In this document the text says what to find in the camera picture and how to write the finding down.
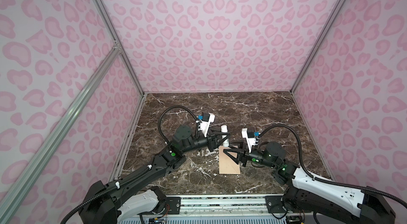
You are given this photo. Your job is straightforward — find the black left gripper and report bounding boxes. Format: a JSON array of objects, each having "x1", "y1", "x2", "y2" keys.
[{"x1": 181, "y1": 128, "x2": 230, "y2": 156}]

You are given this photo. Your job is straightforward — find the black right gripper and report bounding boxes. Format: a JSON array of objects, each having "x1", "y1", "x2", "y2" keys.
[{"x1": 224, "y1": 140, "x2": 277, "y2": 169}]

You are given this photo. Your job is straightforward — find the white glue stick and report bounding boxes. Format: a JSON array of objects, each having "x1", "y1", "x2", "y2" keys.
[{"x1": 220, "y1": 125, "x2": 230, "y2": 147}]

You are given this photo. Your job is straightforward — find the peach paper envelope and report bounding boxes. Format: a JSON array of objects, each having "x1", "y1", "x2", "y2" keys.
[{"x1": 219, "y1": 146, "x2": 241, "y2": 175}]

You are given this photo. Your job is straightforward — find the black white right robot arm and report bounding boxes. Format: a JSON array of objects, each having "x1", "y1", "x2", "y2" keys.
[{"x1": 223, "y1": 141, "x2": 395, "y2": 224}]

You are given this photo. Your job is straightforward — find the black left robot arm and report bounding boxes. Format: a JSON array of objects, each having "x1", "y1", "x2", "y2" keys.
[{"x1": 78, "y1": 125, "x2": 230, "y2": 224}]

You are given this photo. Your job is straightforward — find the left diagonal aluminium strut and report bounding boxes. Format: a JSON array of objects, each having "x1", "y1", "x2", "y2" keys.
[{"x1": 1, "y1": 46, "x2": 121, "y2": 224}]

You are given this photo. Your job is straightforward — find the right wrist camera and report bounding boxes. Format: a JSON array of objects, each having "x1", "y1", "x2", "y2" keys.
[{"x1": 241, "y1": 127, "x2": 260, "y2": 153}]

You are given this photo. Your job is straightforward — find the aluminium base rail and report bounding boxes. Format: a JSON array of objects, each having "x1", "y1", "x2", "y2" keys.
[{"x1": 85, "y1": 194, "x2": 363, "y2": 224}]

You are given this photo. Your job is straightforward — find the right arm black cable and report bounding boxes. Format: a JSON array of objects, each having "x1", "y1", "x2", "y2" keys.
[{"x1": 257, "y1": 123, "x2": 407, "y2": 209}]

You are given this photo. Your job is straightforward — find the left corner aluminium post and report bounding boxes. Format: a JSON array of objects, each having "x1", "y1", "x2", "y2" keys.
[{"x1": 92, "y1": 0, "x2": 145, "y2": 97}]

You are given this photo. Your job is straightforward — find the corner aluminium post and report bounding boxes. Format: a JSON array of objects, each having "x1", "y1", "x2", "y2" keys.
[
  {"x1": 290, "y1": 0, "x2": 348, "y2": 95},
  {"x1": 92, "y1": 0, "x2": 145, "y2": 97}
]

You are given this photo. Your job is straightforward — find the right corner aluminium post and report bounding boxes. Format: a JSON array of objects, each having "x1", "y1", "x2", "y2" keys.
[{"x1": 290, "y1": 0, "x2": 348, "y2": 95}]

